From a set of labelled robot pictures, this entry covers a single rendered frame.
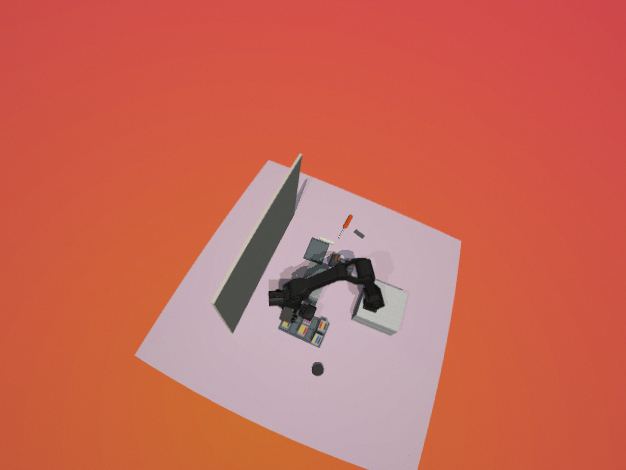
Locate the red screwdriver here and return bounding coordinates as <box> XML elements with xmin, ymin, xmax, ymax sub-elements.
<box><xmin>338</xmin><ymin>214</ymin><xmax>353</xmax><ymax>239</ymax></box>

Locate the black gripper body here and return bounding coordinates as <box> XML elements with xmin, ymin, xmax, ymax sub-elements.
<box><xmin>287</xmin><ymin>304</ymin><xmax>317</xmax><ymax>321</ymax></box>

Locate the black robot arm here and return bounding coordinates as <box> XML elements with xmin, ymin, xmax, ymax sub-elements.
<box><xmin>269</xmin><ymin>258</ymin><xmax>385</xmax><ymax>324</ymax></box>

